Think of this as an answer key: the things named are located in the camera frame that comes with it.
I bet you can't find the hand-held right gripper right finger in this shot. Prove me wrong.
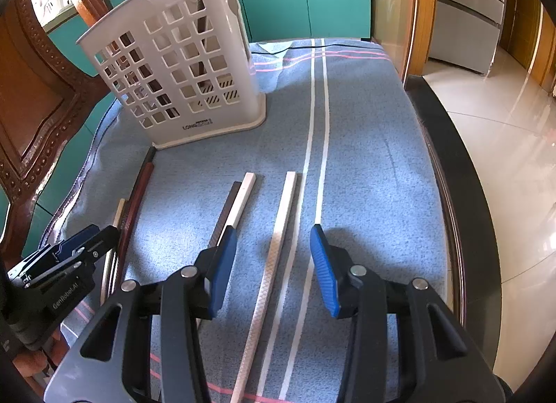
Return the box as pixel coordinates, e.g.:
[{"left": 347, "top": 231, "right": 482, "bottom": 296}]
[{"left": 308, "top": 223, "right": 508, "bottom": 403}]

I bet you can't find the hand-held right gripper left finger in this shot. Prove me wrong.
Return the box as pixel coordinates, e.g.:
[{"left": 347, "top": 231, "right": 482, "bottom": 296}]
[{"left": 43, "top": 225, "right": 239, "bottom": 403}]

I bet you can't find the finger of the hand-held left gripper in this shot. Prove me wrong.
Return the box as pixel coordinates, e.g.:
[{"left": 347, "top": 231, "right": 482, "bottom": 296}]
[
  {"left": 77, "top": 226, "right": 121, "bottom": 265},
  {"left": 58, "top": 224, "right": 102, "bottom": 259}
]

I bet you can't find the reddish brown chopstick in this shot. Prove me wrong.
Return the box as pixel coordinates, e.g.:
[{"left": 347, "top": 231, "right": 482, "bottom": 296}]
[
  {"left": 74, "top": 0, "right": 98, "bottom": 30},
  {"left": 114, "top": 162, "right": 155, "bottom": 265}
]

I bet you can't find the white patterned chopstick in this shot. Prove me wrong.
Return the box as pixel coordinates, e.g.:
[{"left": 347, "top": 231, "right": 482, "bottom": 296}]
[{"left": 229, "top": 171, "right": 300, "bottom": 403}]

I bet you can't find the dark brown chopstick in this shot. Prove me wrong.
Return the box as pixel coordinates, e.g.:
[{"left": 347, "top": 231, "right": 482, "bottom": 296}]
[
  {"left": 195, "top": 0, "right": 209, "bottom": 78},
  {"left": 207, "top": 181, "right": 242, "bottom": 251}
]

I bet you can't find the plain white chopstick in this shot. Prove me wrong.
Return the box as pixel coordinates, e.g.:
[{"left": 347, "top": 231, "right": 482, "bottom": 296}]
[{"left": 219, "top": 172, "right": 258, "bottom": 241}]

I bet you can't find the grey plastic utensil basket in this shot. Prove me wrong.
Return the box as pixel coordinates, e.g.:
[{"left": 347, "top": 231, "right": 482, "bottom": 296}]
[{"left": 76, "top": 0, "right": 268, "bottom": 151}]

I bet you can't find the blue striped towel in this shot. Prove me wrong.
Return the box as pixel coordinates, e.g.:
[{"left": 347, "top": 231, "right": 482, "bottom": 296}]
[{"left": 46, "top": 37, "right": 450, "bottom": 403}]

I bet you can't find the carved wooden chair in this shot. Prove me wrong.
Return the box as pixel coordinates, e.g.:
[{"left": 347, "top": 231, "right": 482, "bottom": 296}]
[{"left": 0, "top": 0, "right": 118, "bottom": 256}]

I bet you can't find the wood framed glass door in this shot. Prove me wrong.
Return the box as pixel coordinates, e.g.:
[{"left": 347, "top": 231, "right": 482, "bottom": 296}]
[{"left": 369, "top": 0, "right": 439, "bottom": 82}]

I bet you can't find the silver refrigerator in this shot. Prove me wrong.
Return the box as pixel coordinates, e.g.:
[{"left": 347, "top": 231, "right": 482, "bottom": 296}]
[{"left": 428, "top": 0, "right": 509, "bottom": 75}]

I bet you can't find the brown wooden door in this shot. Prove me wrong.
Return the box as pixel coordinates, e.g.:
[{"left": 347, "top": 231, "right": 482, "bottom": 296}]
[{"left": 499, "top": 0, "right": 543, "bottom": 91}]

